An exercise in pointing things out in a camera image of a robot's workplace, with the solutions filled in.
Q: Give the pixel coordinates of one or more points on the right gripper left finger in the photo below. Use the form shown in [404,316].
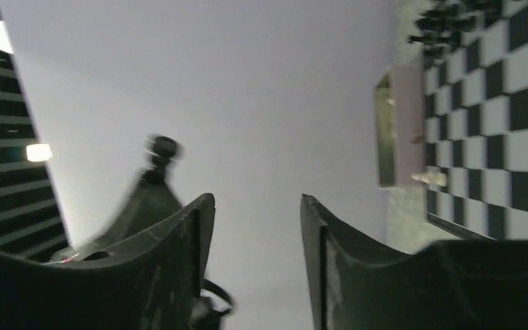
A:
[148,281]

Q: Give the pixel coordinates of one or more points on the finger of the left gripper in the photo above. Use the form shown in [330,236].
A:
[150,202]

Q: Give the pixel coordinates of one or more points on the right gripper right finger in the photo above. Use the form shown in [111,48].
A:
[356,282]

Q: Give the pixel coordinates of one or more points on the black chess piece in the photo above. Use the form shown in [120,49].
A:
[162,151]

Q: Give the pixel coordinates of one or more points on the white pawn on board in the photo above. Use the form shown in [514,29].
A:
[431,177]

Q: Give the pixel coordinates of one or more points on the tin box white pieces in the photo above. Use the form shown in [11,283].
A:
[398,110]

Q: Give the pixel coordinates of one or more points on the black white chessboard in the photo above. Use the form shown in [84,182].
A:
[476,98]

